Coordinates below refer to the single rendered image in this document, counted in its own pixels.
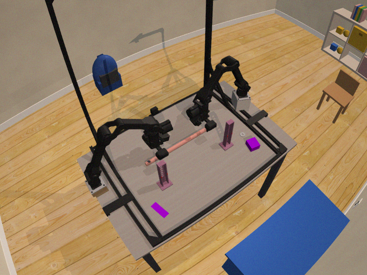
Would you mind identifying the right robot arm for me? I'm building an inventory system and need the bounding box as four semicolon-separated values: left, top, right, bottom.
84;116;173;190

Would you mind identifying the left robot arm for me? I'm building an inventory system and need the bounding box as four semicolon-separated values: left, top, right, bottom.
186;55;251;126

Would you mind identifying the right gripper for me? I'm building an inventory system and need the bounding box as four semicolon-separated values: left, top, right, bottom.
142;134;169;160

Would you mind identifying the long salmon-pink rail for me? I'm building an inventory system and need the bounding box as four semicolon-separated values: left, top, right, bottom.
145;128;206;166

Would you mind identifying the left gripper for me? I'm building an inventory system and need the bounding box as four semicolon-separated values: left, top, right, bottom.
200;110;217;132

